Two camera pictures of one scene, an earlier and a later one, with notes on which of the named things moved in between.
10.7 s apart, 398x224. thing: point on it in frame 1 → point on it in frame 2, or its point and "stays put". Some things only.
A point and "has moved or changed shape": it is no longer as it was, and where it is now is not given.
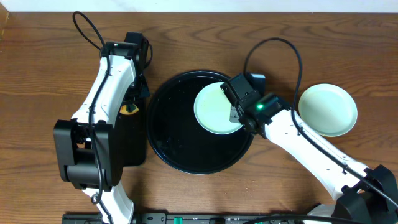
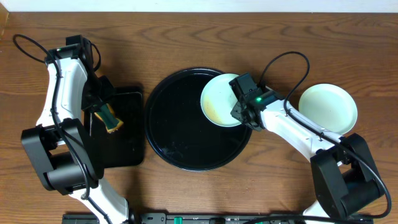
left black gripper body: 134,128 → 94,104
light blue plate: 329,109 stays put
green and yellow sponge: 124,110 has moved or changed shape
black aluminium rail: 189,218 stays put
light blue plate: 212,107 has moved or changed shape
